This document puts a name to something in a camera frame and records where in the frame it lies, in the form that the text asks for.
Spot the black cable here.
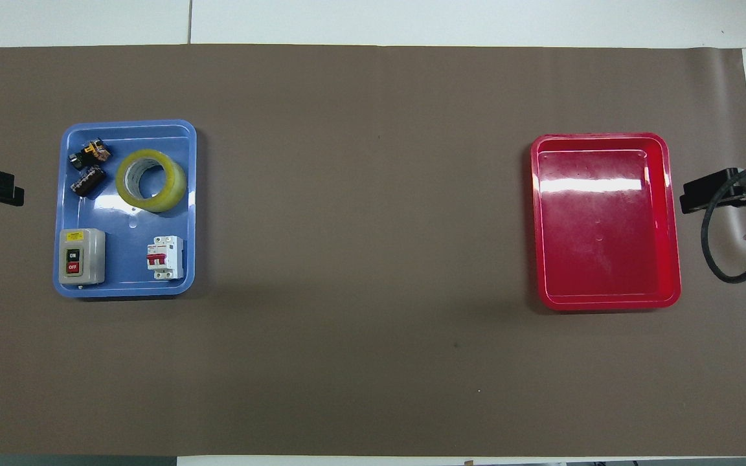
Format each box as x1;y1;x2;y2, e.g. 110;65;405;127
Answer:
701;163;746;285

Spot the red plastic tray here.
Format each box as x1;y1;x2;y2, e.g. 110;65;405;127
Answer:
530;133;682;311

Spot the white circuit breaker red lever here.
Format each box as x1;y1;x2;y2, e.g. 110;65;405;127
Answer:
146;236;185;281

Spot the black and orange terminal block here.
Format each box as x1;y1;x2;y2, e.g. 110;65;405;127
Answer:
68;138;113;171

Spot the blue plastic tray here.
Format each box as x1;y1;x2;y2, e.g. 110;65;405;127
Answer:
53;119;198;298

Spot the grey on-off switch box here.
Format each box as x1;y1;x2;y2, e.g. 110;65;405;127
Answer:
58;228;106;286

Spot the black and brown terminal block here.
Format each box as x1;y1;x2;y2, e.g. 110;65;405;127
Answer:
71;165;106;197

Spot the yellowish clear tape roll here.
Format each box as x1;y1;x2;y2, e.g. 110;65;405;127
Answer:
115;149;188;213

